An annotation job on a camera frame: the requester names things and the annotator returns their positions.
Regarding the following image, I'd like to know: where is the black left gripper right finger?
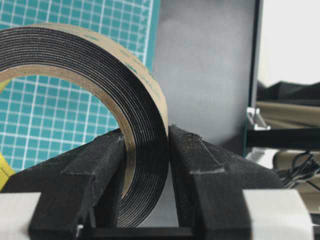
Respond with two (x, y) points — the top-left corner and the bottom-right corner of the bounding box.
(168, 125), (283, 240)

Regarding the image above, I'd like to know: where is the silver table edge bracket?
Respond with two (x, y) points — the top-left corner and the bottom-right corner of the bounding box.
(246, 107), (271, 131)

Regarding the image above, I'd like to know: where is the black white cable bundle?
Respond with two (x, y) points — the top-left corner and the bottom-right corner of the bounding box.
(275, 150), (320, 190)

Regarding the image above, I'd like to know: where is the green cutting mat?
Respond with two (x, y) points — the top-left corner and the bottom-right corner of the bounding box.
(0, 0), (161, 173)

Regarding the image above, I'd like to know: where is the black foam tape roll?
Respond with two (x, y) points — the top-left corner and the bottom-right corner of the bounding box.
(0, 23), (169, 228)

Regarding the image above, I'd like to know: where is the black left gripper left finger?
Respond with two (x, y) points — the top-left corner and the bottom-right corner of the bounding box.
(0, 129), (126, 240)

